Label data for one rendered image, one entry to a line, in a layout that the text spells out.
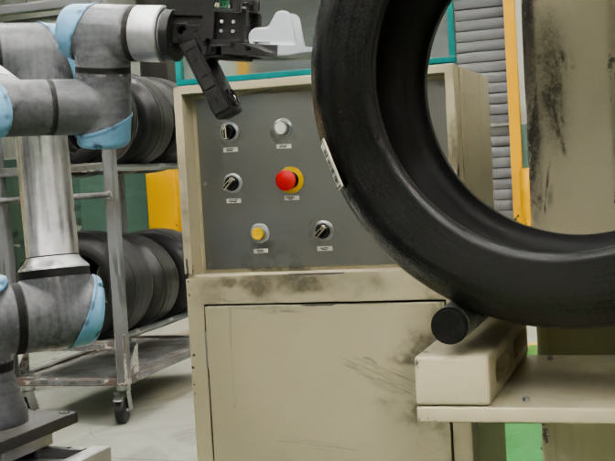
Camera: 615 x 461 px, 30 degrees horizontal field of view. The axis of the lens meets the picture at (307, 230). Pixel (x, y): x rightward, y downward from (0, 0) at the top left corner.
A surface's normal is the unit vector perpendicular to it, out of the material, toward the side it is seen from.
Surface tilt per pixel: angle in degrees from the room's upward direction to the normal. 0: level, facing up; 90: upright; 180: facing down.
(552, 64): 90
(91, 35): 97
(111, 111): 100
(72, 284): 85
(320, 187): 90
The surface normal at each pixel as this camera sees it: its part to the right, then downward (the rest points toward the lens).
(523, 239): -0.25, -0.11
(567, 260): -0.28, 0.25
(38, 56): 0.42, -0.03
